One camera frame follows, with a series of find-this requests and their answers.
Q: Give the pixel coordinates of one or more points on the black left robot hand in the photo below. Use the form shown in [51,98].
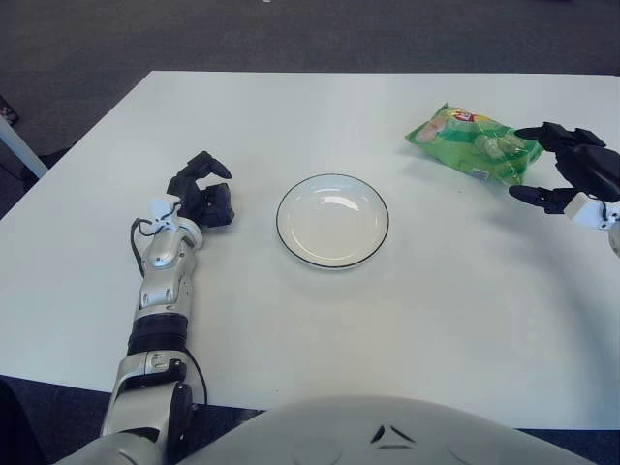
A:
[194,194]

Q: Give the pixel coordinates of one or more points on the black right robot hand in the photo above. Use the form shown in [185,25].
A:
[591,164]

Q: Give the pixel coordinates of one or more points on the green chips bag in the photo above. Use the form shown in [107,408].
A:
[460,145]

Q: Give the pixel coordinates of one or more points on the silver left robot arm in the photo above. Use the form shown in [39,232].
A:
[164,271]

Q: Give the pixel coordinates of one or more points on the white plate black rim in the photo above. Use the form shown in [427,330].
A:
[329,223]

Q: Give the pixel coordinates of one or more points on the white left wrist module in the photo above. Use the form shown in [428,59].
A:
[160,206]

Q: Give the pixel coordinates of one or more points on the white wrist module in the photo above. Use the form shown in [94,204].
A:
[160,206]
[583,210]

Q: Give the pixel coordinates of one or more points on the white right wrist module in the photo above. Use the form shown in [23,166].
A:
[583,210]

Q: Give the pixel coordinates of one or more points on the white table leg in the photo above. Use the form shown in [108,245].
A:
[19,147]

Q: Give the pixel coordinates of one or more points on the dark patterned object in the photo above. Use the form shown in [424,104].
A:
[7,109]

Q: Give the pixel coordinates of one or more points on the grey robot torso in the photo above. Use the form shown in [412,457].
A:
[339,436]

